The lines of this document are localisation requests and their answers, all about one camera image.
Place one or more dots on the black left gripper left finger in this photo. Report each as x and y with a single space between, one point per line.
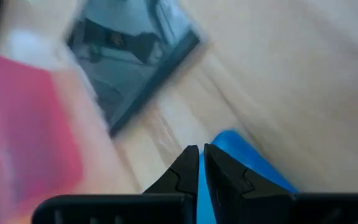
185 177

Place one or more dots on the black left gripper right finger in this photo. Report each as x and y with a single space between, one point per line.
228 193

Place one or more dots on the clear plastic jewel case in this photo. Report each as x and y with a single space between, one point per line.
120 71

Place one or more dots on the pink translucent plastic bin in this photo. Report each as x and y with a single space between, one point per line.
26 130

